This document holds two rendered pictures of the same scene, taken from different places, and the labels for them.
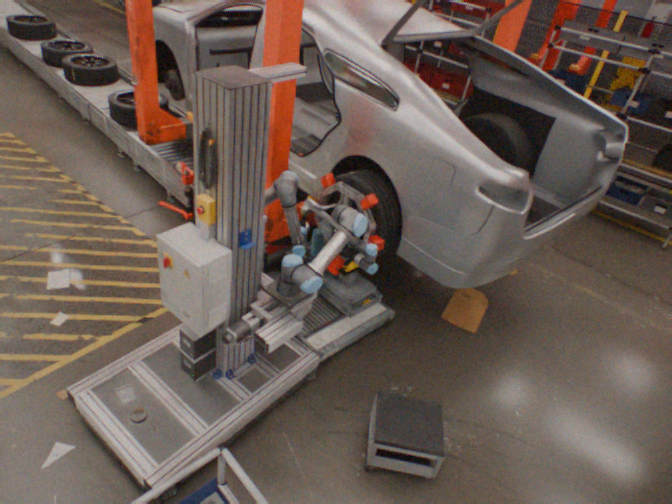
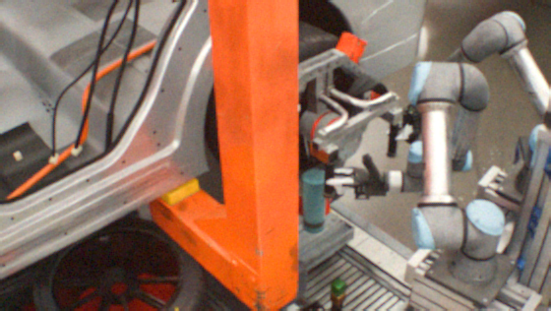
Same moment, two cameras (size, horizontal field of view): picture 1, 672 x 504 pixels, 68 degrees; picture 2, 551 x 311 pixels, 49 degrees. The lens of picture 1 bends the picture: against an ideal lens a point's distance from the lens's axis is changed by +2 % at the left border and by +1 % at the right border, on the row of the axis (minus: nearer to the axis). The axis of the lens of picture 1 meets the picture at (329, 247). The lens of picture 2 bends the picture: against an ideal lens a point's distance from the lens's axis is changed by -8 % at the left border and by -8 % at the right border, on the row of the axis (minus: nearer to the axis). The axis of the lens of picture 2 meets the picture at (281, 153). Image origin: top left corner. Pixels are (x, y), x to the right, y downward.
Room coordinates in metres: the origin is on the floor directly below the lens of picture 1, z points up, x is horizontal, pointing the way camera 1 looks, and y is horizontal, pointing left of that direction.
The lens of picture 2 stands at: (2.94, 1.96, 2.23)
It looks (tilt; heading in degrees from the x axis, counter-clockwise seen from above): 37 degrees down; 277
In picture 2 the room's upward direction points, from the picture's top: 1 degrees counter-clockwise
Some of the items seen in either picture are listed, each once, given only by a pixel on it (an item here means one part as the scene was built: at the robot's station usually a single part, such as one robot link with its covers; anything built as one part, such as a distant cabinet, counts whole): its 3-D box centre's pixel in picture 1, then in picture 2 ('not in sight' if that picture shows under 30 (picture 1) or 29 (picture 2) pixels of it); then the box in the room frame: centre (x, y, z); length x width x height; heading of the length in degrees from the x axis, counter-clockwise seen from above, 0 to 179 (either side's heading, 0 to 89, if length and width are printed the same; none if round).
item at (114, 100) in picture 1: (139, 107); not in sight; (5.56, 2.50, 0.39); 0.66 x 0.66 x 0.24
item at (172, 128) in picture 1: (181, 119); not in sight; (4.71, 1.70, 0.69); 0.52 x 0.17 x 0.35; 138
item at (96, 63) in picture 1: (91, 69); not in sight; (6.55, 3.56, 0.39); 0.66 x 0.66 x 0.24
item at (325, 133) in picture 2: (325, 198); (322, 105); (3.01, 0.09, 1.03); 0.19 x 0.18 x 0.11; 138
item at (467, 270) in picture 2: not in sight; (475, 256); (2.52, 0.61, 0.87); 0.15 x 0.15 x 0.10
